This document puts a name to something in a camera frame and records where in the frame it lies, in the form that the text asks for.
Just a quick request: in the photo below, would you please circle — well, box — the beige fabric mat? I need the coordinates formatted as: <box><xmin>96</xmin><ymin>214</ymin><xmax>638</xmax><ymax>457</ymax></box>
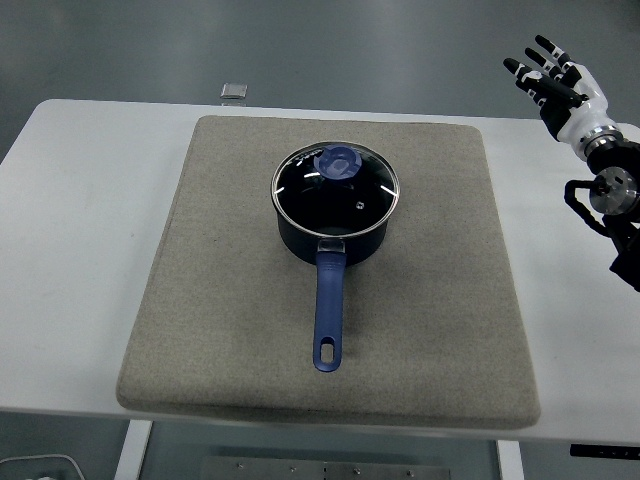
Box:
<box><xmin>115</xmin><ymin>114</ymin><xmax>543</xmax><ymax>431</ymax></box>

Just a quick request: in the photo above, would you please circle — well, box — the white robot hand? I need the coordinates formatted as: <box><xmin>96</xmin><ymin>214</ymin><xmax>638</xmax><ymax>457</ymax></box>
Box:
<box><xmin>502</xmin><ymin>34</ymin><xmax>621</xmax><ymax>146</ymax></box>

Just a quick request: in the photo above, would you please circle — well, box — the black box under table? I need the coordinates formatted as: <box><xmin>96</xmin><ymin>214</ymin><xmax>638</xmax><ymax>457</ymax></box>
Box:
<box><xmin>569</xmin><ymin>443</ymin><xmax>640</xmax><ymax>459</ymax></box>

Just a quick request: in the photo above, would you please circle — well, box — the white table leg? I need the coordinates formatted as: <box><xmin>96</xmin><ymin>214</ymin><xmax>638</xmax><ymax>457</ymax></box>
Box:
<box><xmin>496</xmin><ymin>440</ymin><xmax>525</xmax><ymax>480</ymax></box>
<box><xmin>113</xmin><ymin>419</ymin><xmax>154</xmax><ymax>480</ymax></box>

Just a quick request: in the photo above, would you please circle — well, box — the glass lid with blue knob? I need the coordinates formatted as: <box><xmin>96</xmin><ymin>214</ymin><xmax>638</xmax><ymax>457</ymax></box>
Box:
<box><xmin>270</xmin><ymin>140</ymin><xmax>402</xmax><ymax>237</ymax></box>

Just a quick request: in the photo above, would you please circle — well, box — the dark pot with blue handle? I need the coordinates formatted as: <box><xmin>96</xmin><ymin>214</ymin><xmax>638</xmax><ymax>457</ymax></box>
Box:
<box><xmin>273</xmin><ymin>198</ymin><xmax>397</xmax><ymax>374</ymax></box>

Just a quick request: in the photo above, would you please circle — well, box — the white rounded device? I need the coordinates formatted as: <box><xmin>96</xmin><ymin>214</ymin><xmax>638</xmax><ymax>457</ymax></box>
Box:
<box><xmin>0</xmin><ymin>452</ymin><xmax>85</xmax><ymax>480</ymax></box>

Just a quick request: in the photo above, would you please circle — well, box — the grey metal plate with screws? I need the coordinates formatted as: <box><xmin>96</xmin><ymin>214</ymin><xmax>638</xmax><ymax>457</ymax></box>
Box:
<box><xmin>201</xmin><ymin>454</ymin><xmax>454</xmax><ymax>480</ymax></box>

